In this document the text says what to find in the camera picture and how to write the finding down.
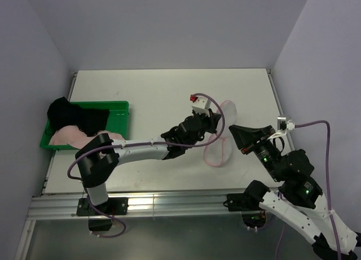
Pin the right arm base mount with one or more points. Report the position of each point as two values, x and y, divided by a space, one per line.
252 215

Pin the pink garment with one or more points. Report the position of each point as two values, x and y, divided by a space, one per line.
72 136

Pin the green plastic tray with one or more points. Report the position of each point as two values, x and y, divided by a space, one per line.
117 121

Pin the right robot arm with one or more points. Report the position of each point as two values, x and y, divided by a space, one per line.
300 201

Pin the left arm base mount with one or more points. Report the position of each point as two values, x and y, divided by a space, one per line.
114 206

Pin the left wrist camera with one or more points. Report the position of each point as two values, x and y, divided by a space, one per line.
199 103

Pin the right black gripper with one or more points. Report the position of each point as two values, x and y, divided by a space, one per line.
245 137

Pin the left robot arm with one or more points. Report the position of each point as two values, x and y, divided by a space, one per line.
98 158

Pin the black bra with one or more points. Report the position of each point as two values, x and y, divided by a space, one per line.
62 113

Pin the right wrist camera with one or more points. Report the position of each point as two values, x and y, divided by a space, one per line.
285 123

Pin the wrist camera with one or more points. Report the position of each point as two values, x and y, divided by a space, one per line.
285 123
199 103

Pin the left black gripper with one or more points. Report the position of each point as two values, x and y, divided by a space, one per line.
212 120

